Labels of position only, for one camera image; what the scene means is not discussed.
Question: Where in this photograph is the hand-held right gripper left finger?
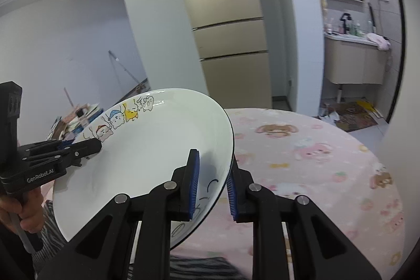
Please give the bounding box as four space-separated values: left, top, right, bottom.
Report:
67 149 201 280

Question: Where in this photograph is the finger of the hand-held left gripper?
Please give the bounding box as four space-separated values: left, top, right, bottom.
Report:
70 137 102 168

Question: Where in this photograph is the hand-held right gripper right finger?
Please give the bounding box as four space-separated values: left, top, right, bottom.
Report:
226 168 383 280

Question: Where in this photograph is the white deep cartoon print plate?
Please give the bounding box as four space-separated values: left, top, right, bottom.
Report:
52 88 235 250

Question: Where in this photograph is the person's left hand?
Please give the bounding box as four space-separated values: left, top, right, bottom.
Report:
0 185 45 236

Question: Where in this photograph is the stack of books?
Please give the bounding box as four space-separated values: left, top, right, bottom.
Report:
64 103 99 128

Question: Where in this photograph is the pink cartoon printed tablecloth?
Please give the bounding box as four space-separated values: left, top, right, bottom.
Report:
171 108 407 280

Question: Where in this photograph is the long leaning metal strip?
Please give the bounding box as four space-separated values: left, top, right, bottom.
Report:
108 50 146 93

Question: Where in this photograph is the patterned floor mat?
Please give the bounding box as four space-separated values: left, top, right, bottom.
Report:
328 101 388 133

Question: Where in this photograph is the beige three-door refrigerator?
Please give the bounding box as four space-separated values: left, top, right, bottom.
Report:
169 0 273 109

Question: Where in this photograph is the beige bathroom vanity cabinet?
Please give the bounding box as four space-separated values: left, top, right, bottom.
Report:
323 32 391 85

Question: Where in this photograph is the black sink faucet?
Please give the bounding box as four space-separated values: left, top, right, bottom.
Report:
339 13 353 35

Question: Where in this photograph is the light crumpled towel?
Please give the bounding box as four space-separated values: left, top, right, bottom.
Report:
366 32 392 51

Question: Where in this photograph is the dark door frame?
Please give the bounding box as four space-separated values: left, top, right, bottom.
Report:
382 0 406 123

